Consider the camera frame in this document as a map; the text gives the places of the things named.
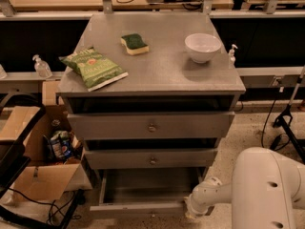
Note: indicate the grey drawer cabinet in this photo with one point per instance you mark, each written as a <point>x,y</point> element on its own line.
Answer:
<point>162,80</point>

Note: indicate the cardboard box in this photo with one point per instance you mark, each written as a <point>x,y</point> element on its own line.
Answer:
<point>43,179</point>

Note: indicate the grey top drawer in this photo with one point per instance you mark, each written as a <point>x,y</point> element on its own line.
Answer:
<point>151,126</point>

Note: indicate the clear sanitizer bottle left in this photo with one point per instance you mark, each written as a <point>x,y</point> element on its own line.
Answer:
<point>42,67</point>

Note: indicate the white bowl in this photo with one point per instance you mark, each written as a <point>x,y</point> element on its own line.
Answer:
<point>202,47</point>

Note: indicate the white pump bottle right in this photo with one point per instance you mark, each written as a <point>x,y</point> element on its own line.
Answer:
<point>231,52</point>

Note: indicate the grey bottom drawer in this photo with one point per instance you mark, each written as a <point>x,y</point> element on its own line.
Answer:
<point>146,192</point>

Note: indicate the green yellow sponge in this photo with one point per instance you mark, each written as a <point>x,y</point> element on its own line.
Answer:
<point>134,44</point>

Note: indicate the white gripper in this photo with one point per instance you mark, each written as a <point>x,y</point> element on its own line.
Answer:
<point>193,204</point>

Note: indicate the grey middle drawer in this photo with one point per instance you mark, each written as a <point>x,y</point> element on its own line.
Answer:
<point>150,158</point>

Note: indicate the snack packets in box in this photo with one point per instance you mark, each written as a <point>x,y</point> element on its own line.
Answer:
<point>58,144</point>

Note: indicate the green chips bag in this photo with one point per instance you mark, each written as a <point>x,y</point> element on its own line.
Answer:
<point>96,69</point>

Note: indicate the black cart frame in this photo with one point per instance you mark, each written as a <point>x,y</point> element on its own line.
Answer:
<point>13,162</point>

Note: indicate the black tripod stand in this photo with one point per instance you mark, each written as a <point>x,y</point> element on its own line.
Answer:
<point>284,120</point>

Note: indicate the grey drawer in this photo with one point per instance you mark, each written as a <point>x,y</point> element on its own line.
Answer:
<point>151,126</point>
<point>150,158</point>
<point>146,192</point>

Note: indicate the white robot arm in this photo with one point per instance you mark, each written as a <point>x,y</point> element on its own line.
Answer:
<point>265,190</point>

